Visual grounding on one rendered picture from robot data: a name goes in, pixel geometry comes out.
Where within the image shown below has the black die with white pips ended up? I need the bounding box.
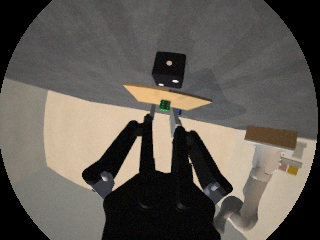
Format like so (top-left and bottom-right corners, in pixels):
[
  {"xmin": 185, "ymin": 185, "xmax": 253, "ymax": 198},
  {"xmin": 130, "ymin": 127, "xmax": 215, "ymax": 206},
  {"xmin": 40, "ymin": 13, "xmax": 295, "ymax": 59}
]
[{"xmin": 152, "ymin": 52, "xmax": 186, "ymax": 89}]

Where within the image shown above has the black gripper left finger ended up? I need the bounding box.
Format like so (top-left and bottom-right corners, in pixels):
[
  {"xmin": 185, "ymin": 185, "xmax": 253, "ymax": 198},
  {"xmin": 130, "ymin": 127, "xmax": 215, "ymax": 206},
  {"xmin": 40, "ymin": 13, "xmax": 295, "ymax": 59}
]
[{"xmin": 82, "ymin": 104, "xmax": 158, "ymax": 209}]

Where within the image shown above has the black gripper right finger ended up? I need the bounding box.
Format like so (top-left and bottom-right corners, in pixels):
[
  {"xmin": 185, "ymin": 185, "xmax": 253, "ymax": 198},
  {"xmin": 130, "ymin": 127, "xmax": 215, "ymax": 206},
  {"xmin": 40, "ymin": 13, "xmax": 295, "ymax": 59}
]
[{"xmin": 169, "ymin": 107, "xmax": 233, "ymax": 210}]

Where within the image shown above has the green die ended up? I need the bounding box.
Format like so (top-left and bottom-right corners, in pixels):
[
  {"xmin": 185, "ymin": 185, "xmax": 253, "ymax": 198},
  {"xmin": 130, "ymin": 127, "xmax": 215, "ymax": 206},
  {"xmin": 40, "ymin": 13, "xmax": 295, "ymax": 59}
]
[{"xmin": 159, "ymin": 99, "xmax": 171, "ymax": 111}]

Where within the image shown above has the tan square mat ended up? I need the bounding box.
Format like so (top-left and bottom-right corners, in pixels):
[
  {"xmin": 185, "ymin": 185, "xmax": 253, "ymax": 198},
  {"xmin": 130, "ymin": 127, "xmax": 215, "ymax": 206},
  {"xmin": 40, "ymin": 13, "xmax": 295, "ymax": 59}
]
[{"xmin": 123, "ymin": 83, "xmax": 213, "ymax": 110}]

